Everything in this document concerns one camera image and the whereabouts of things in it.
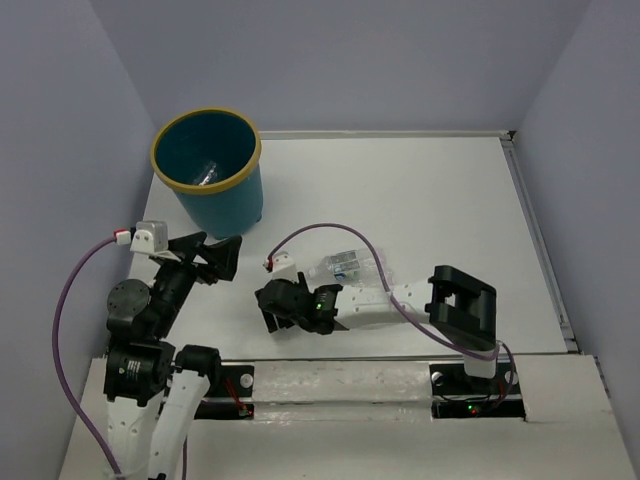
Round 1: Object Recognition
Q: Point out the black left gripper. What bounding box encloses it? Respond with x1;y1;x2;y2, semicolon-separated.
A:
152;229;243;334

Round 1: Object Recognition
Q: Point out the clear wide-mouth plastic jar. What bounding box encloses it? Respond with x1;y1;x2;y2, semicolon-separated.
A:
191;159;225;186

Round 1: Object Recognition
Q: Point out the clear bottle green white label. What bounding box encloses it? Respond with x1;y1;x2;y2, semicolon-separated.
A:
303;248;381;288

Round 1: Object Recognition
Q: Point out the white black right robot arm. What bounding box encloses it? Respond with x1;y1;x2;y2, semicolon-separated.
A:
255;265;499;392

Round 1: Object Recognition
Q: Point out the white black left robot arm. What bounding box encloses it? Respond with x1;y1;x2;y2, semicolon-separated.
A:
104;221;242;479

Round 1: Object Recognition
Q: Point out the teal bin yellow rim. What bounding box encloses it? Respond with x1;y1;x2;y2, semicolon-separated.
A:
150;107;263;239

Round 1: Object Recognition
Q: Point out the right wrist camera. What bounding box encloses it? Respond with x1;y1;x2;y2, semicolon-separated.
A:
264;251;298;282

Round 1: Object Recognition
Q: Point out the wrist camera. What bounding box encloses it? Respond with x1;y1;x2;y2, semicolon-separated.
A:
114;220;169;256
264;251;298;282

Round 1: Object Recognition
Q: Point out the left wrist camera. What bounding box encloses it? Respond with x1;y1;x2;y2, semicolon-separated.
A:
114;220;169;256

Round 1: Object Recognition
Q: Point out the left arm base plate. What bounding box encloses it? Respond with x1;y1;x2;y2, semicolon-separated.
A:
195;363;255;421

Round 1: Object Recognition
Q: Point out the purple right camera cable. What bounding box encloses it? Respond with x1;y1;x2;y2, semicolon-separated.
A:
264;222;519;401

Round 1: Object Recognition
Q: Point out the purple camera cable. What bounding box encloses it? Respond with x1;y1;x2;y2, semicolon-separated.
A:
264;222;519;401
52;237;191;480

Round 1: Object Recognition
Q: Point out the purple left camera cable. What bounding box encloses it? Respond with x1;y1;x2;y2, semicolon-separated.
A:
52;237;191;480

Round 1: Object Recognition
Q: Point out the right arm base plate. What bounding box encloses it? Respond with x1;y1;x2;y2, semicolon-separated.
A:
429;363;526;420

